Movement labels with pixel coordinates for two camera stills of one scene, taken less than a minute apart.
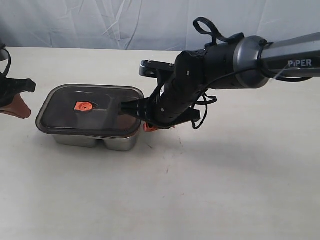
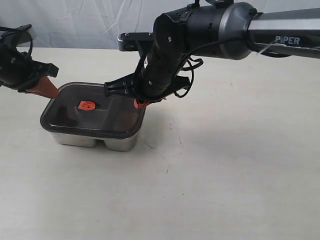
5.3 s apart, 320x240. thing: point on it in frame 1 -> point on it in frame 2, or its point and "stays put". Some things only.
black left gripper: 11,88 -> 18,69
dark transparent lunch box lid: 88,109 stays put
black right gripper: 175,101 -> 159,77
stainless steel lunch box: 121,144 stays put
